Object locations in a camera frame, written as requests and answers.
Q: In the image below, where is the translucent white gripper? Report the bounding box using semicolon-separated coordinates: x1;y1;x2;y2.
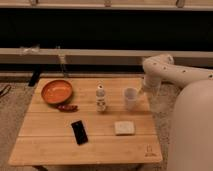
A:
142;80;172;113

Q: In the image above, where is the white ceramic cup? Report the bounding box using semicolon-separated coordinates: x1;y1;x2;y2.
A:
123;87;138;110

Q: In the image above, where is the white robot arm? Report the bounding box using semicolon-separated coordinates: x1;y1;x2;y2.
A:
142;54;213;171

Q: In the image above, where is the orange ceramic bowl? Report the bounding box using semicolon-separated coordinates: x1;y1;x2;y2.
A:
41;80;73;105

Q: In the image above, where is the small white bottle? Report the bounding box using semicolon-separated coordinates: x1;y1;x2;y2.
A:
96;84;106;112

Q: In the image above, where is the black smartphone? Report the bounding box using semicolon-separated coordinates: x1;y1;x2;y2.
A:
71;120;88;145

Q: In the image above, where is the dark red chili pepper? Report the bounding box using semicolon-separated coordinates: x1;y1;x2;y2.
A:
57;104;78;112

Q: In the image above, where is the black table leg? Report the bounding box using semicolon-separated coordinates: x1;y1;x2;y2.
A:
28;66;41;87

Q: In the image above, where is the black cable on floor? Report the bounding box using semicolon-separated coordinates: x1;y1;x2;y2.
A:
0;83;12;99

